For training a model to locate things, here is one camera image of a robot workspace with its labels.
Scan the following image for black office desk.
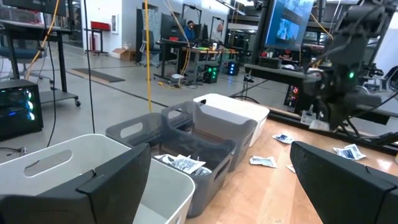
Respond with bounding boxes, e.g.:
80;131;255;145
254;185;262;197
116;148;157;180
160;39;240;85

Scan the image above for black monitor post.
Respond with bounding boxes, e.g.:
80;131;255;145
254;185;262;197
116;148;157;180
250;0;271;65

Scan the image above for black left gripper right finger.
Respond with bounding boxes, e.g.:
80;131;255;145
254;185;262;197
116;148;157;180
289;141;398;224

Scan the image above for dark floor mat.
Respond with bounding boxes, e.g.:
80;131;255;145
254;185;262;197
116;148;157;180
70;67;126;84

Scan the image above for black operator monitor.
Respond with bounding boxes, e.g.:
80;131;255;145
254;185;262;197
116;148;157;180
264;0;315;53

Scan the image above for blue office chair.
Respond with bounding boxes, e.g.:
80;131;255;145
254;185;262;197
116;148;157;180
0;46;47;82

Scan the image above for grey office chair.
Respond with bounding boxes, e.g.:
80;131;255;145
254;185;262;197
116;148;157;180
139;29;162;68

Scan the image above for white plastic bin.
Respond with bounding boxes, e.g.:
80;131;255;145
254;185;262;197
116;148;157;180
192;92;271;147
0;133;197;224

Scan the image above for black PC tower green lights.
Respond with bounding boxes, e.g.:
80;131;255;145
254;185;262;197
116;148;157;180
203;64;219;84

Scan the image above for brown cardboard box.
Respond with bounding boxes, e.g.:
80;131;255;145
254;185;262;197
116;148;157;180
111;47;137;62

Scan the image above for black rolling cart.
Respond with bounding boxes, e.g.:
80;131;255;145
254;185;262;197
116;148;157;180
0;18;82;108

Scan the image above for dark operator desk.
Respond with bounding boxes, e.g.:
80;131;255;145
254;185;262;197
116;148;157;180
244;63;326;86

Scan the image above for black office chair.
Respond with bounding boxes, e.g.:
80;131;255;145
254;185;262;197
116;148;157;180
365;65;398;94

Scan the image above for yellow hanging cable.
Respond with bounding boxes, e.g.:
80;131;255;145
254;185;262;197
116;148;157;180
143;0;152;113

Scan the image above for black floor cables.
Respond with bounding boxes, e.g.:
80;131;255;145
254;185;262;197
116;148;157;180
0;146;28;157

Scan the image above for white packet with blue print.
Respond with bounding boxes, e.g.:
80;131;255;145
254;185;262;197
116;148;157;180
343;143;367;158
333;146;357;161
272;133;295;145

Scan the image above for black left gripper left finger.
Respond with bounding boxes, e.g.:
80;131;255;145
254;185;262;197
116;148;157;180
0;142;152;224

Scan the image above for grey plastic bin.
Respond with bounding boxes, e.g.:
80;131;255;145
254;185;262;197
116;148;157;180
104;111;238;218
160;100;259;174

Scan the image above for black device box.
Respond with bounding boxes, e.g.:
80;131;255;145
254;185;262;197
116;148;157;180
257;57;282;70

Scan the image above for yellow cable bundle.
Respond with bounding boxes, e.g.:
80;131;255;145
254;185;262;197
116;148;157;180
164;0;191;90

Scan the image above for black hanging cable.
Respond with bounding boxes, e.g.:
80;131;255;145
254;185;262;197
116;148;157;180
46;12;57;147
83;0;96;134

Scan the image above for orange hanging cable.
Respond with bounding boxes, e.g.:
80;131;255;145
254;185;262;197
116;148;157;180
24;0;60;80

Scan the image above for black PC tower red lights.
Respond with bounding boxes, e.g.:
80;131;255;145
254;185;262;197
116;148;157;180
283;83;301;109

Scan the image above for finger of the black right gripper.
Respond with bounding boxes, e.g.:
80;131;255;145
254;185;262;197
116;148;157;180
303;73;328;105
325;93;349;131

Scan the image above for black PC tower blue lights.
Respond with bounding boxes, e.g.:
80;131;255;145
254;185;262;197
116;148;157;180
0;79;44;141
227;61;241;77

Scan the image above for person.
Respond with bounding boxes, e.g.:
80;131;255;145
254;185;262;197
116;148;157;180
183;20;197;42

